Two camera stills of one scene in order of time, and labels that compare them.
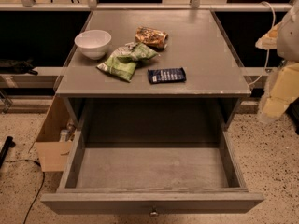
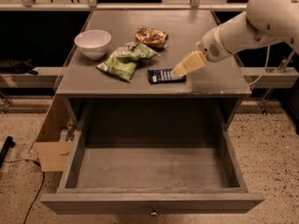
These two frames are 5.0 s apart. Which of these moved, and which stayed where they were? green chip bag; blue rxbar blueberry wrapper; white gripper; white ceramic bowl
Moved: white gripper
Stayed: blue rxbar blueberry wrapper; green chip bag; white ceramic bowl
